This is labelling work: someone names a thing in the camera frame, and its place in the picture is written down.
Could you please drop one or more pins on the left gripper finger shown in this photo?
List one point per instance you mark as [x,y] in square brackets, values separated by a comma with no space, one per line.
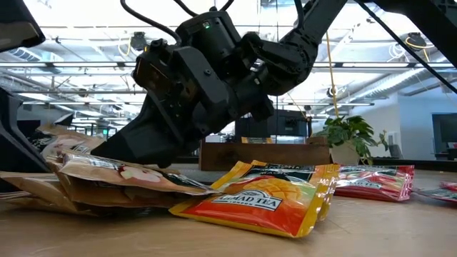
[14,150]

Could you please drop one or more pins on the orange mango tea bag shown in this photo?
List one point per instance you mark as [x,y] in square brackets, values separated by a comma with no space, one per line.
[330,185]
[257,140]
[250,214]

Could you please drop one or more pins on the black aluminium table frame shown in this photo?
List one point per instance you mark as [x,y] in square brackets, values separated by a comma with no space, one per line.
[410,164]

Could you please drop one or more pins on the potted green plant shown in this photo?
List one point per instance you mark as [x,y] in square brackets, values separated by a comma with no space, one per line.
[350,132]

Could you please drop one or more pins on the wooden compartment box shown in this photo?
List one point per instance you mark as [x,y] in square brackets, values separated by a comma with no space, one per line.
[267,157]

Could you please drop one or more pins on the red strawberry tea bag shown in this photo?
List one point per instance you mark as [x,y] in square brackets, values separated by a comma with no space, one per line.
[442,196]
[450,185]
[375,185]

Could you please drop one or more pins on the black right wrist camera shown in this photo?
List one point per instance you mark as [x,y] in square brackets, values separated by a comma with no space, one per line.
[150,71]

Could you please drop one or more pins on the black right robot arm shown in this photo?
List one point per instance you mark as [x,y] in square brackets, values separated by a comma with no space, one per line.
[285,53]

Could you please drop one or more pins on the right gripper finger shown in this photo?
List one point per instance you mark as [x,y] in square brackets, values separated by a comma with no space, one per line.
[150,142]

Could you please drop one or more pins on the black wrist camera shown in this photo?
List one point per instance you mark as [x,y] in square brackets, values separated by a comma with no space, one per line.
[150,71]
[21,25]

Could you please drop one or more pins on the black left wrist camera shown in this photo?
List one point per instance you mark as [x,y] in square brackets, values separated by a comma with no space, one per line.
[21,25]

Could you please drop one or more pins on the black wall monitor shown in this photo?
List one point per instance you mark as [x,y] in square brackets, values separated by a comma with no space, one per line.
[444,128]

